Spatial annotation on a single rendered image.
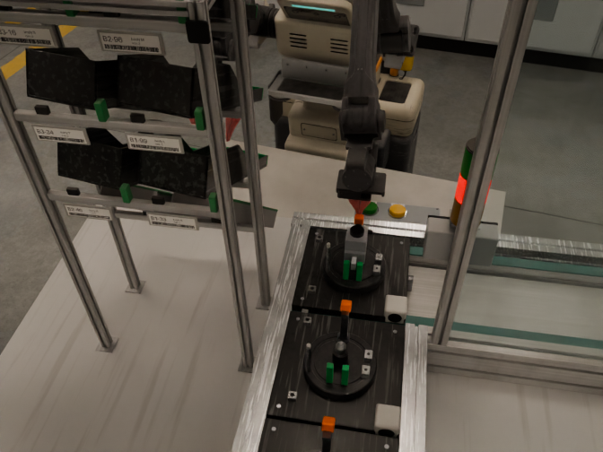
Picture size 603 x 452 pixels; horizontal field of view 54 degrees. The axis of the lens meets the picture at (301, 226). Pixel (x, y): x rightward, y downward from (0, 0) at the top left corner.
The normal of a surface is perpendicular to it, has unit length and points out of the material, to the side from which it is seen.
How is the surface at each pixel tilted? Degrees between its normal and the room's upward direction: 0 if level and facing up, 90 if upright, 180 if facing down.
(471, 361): 90
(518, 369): 90
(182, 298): 0
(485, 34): 90
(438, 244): 90
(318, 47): 98
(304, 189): 0
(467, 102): 1
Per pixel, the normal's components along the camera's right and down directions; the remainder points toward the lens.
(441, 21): -0.32, 0.66
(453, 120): -0.02, -0.72
